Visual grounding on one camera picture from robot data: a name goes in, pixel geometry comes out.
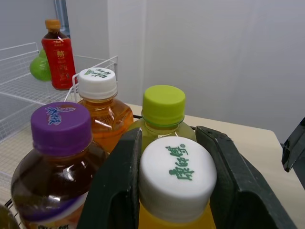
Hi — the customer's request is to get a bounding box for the dark tea bottle purple cap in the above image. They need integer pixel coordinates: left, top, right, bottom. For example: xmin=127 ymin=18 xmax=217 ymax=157
xmin=10 ymin=102 xmax=111 ymax=229

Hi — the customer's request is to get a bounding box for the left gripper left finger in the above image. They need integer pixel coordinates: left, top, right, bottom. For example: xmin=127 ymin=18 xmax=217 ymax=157
xmin=76 ymin=127 xmax=143 ymax=229

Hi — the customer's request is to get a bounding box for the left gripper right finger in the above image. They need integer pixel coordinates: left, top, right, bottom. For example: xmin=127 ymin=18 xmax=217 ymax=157
xmin=195 ymin=125 xmax=298 ymax=229

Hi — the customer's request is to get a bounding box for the red label bottle orange cap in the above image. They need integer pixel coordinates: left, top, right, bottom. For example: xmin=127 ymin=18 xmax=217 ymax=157
xmin=41 ymin=19 xmax=77 ymax=91

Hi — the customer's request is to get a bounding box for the black wire basket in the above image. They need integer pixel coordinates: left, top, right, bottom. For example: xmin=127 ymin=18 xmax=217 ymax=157
xmin=132 ymin=114 xmax=200 ymax=131

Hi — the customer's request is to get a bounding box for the pale green bottle green cap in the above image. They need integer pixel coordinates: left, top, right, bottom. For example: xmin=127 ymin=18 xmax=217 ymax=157
xmin=127 ymin=85 xmax=198 ymax=146

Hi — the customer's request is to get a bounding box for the green rounded toy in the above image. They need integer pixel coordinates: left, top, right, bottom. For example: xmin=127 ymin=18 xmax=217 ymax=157
xmin=29 ymin=48 xmax=52 ymax=83

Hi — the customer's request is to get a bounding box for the white wire basket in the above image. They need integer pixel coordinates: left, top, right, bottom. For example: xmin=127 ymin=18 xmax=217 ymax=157
xmin=0 ymin=42 xmax=119 ymax=208

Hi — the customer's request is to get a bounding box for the yellow drink bottle white cap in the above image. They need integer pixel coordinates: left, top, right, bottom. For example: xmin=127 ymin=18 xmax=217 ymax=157
xmin=138 ymin=136 xmax=218 ymax=229

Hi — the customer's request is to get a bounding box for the amber tea bottle white cap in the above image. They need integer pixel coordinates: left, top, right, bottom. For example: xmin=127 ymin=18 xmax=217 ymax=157
xmin=76 ymin=68 xmax=134 ymax=155

